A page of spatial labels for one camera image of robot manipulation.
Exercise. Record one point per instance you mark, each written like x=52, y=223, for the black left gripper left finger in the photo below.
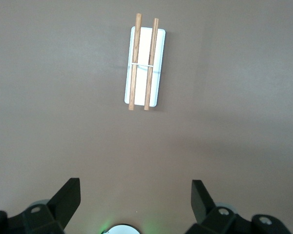
x=51, y=214

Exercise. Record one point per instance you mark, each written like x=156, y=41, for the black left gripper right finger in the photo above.
x=217, y=219

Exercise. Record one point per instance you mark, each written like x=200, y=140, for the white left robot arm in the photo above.
x=123, y=230

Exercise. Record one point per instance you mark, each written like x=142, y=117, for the white towel rack wooden rods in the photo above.
x=144, y=73

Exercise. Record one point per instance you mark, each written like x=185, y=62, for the brown table cover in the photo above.
x=39, y=97

